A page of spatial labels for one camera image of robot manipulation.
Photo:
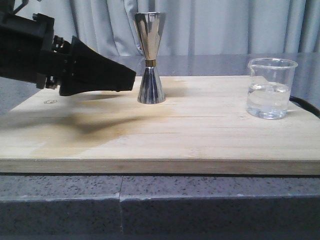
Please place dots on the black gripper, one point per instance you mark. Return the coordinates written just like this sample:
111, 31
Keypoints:
76, 67

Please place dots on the grey curtain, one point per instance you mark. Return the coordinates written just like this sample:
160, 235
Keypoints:
192, 27

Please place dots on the steel double jigger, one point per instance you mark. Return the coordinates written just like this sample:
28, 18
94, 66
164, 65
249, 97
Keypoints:
149, 27

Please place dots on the wooden cutting board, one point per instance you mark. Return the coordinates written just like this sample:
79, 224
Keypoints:
202, 127

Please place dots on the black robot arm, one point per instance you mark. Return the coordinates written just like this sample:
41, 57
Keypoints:
31, 52

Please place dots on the clear glass beaker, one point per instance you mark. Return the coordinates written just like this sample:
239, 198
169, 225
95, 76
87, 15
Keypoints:
270, 87

